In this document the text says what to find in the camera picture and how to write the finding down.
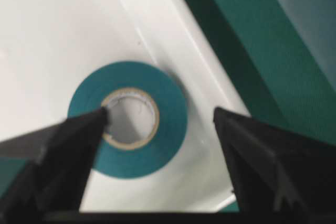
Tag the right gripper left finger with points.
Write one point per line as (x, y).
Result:
(47, 170)

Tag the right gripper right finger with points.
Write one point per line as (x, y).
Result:
(272, 169)

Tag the teal green tape roll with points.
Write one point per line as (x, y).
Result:
(171, 104)

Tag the white plastic case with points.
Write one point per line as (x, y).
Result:
(49, 46)

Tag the green table cloth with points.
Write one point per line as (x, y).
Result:
(267, 62)

